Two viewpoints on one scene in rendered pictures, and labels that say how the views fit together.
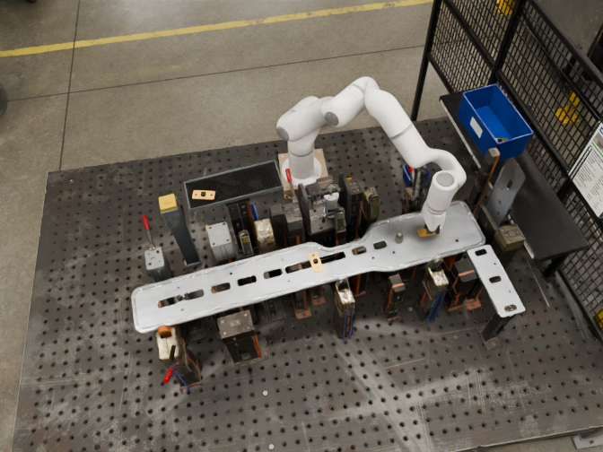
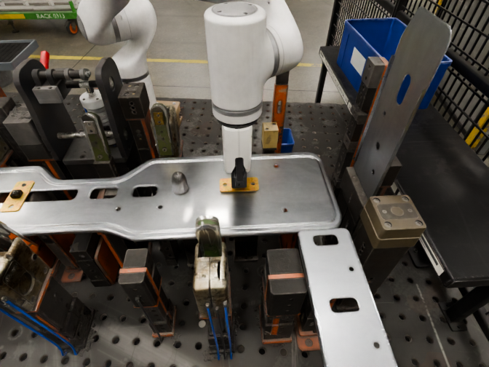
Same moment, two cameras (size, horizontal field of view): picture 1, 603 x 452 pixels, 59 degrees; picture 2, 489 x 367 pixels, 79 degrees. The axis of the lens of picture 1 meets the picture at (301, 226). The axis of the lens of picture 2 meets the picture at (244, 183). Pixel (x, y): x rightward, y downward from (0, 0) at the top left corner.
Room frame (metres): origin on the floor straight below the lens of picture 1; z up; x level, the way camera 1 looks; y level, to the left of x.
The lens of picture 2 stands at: (0.63, -0.58, 1.48)
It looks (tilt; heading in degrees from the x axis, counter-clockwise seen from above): 47 degrees down; 9
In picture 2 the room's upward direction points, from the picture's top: straight up
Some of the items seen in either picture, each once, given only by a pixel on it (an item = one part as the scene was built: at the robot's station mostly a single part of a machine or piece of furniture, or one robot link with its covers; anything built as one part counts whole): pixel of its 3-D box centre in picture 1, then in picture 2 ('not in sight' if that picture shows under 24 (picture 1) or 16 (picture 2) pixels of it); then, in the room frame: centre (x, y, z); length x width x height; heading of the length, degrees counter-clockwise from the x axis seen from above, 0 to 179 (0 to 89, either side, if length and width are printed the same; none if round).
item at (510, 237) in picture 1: (499, 256); (367, 261); (0.99, -0.80, 0.88); 0.08 x 0.08 x 0.36; 12
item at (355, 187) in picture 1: (352, 215); (151, 156); (1.22, -0.22, 0.91); 0.07 x 0.05 x 0.42; 12
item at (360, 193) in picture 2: (482, 236); (343, 225); (1.10, -0.76, 0.85); 0.12 x 0.03 x 0.30; 12
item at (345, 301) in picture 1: (344, 311); (44, 301); (0.80, -0.14, 0.87); 0.12 x 0.09 x 0.35; 12
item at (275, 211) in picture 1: (279, 235); (38, 163); (1.15, 0.09, 0.90); 0.05 x 0.05 x 0.40; 12
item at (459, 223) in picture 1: (310, 265); (8, 200); (0.95, -0.03, 1.00); 1.38 x 0.22 x 0.02; 102
